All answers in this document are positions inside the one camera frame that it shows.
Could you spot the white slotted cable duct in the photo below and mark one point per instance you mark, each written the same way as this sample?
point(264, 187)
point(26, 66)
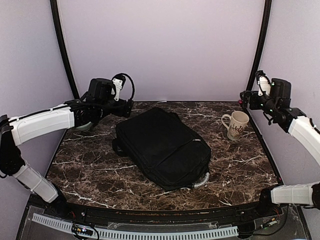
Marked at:
point(86, 232)

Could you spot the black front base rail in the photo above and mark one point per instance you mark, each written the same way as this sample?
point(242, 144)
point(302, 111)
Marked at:
point(89, 211)

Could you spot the left black frame post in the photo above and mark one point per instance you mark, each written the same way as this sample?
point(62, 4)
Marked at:
point(63, 48)

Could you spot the black student backpack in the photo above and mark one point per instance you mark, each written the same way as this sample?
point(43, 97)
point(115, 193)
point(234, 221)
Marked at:
point(166, 151)

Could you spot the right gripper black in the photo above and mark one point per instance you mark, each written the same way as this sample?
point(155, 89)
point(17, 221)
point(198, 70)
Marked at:
point(246, 99)

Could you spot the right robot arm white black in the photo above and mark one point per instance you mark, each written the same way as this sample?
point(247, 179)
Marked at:
point(273, 98)

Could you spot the black frame post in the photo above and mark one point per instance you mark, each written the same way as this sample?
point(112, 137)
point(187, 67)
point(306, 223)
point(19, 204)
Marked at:
point(63, 48)
point(260, 44)

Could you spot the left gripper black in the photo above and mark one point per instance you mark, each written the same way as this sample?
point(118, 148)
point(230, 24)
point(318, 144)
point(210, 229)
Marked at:
point(120, 112)

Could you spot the pale green ceramic bowl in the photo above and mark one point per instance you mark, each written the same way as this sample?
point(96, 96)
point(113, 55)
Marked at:
point(85, 127)

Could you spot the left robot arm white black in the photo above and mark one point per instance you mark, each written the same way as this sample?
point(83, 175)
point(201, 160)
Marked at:
point(101, 99)

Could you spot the cream patterned mug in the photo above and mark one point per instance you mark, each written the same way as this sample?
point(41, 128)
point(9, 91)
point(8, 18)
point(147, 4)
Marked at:
point(235, 124)

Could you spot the right black frame post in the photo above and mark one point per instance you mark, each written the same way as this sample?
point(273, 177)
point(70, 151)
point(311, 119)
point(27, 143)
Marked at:
point(260, 44)

